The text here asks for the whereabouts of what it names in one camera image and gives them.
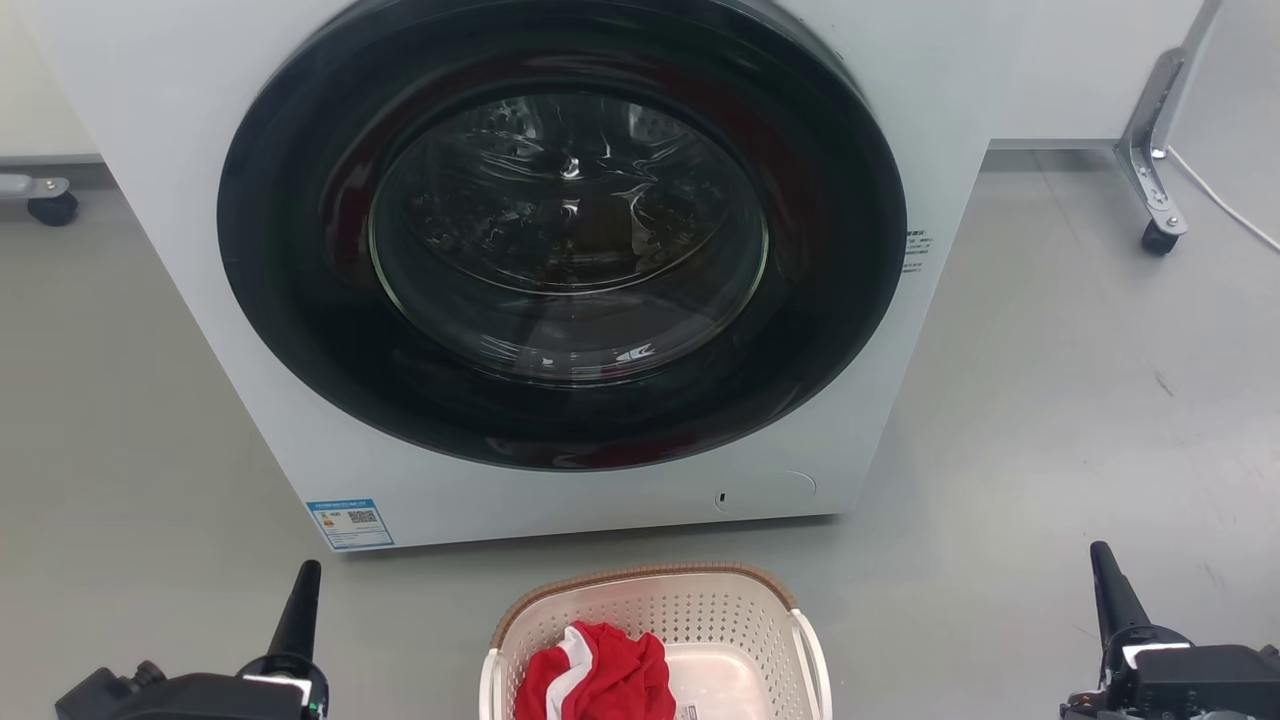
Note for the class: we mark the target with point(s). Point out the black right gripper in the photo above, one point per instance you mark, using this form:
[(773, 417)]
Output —
[(1200, 680)]

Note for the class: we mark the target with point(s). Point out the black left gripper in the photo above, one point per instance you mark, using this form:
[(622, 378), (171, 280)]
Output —
[(200, 697)]

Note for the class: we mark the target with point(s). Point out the cream perforated laundry basket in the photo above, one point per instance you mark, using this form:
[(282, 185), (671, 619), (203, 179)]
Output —
[(710, 610)]

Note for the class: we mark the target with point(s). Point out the blue energy label sticker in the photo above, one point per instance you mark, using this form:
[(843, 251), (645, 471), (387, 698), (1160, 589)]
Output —
[(350, 524)]

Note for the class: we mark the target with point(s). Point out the red and white garment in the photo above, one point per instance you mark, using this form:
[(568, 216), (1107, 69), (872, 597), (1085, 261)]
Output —
[(610, 680)]

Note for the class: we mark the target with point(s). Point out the black caster wheel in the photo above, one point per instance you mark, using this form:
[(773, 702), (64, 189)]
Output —
[(52, 209), (1160, 238)]

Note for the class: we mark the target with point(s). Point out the round black washer door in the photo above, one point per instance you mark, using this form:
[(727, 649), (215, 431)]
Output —
[(290, 250)]

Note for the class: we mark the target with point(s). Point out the white front-load washing machine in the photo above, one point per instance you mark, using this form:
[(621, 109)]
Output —
[(170, 150)]

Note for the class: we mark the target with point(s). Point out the tall grey metal bracket leg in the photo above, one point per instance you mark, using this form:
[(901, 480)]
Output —
[(1148, 140)]

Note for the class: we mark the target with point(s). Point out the short grey metal bracket leg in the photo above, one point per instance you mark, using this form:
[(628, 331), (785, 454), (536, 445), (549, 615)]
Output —
[(33, 186)]

